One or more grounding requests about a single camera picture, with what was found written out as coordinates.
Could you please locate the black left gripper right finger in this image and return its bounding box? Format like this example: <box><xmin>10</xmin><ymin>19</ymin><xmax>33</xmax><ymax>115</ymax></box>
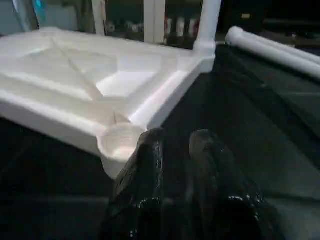
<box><xmin>189</xmin><ymin>129</ymin><xmax>281</xmax><ymax>240</ymax></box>

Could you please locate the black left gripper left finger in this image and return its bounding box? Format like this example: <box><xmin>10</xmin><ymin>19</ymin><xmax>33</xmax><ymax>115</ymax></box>
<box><xmin>97</xmin><ymin>128</ymin><xmax>166</xmax><ymax>240</ymax></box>

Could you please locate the white plastic table top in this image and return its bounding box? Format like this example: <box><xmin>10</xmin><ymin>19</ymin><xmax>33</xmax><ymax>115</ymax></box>
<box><xmin>0</xmin><ymin>27</ymin><xmax>217</xmax><ymax>180</ymax></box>

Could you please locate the black work mat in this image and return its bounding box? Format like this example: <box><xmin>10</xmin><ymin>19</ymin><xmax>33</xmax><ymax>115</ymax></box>
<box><xmin>0</xmin><ymin>42</ymin><xmax>320</xmax><ymax>240</ymax></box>

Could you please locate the white glass door cabinet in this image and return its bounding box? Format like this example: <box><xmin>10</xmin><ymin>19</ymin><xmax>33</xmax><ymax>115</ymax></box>
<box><xmin>90</xmin><ymin>0</ymin><xmax>206</xmax><ymax>51</ymax></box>

